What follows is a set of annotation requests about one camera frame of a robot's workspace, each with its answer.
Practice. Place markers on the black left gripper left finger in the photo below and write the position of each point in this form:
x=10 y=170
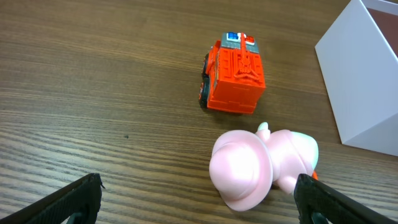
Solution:
x=76 y=203

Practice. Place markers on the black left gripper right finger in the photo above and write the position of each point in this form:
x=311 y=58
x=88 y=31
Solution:
x=319 y=203

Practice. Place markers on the pink rubber duck toy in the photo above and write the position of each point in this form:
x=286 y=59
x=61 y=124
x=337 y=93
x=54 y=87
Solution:
x=245 y=165

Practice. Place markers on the red toy fire truck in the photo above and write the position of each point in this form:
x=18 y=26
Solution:
x=232 y=76

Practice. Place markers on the white square container box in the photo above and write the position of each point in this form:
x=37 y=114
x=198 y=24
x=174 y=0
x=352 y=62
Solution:
x=358 y=60

